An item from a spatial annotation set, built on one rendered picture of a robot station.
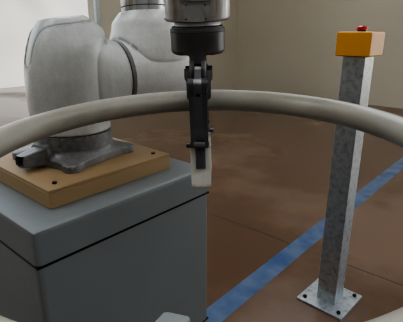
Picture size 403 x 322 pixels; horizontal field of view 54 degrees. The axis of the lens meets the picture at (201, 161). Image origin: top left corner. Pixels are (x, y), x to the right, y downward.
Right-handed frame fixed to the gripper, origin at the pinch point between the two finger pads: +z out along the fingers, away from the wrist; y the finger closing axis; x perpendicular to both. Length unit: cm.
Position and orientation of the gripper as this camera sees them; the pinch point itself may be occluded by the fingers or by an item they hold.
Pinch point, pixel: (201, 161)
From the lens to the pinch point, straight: 61.8
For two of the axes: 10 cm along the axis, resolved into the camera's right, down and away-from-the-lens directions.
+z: 0.3, 9.2, 3.8
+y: -0.3, 3.8, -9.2
